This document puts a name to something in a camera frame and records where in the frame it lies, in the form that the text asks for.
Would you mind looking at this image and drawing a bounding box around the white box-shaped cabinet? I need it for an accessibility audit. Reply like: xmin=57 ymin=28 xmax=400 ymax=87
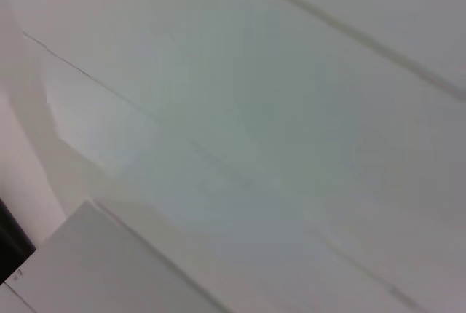
xmin=0 ymin=199 xmax=223 ymax=313

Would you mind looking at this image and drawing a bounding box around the black background panel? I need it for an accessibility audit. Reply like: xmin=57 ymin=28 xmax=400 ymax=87
xmin=0 ymin=196 xmax=37 ymax=285

